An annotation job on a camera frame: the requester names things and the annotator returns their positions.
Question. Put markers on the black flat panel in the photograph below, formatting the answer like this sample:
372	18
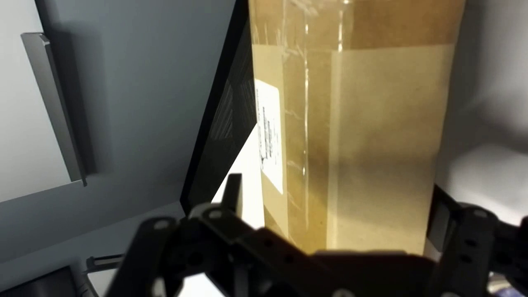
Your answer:
225	123

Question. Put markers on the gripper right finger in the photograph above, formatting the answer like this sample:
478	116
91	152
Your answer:
470	247

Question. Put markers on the dark grey device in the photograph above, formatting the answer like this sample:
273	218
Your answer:
37	284

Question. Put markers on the brown cardboard box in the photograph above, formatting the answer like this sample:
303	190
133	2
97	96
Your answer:
371	123

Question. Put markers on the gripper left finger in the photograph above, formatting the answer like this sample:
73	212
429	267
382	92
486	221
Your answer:
231	239

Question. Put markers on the grey metal rod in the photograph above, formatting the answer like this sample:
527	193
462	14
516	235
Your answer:
103	262

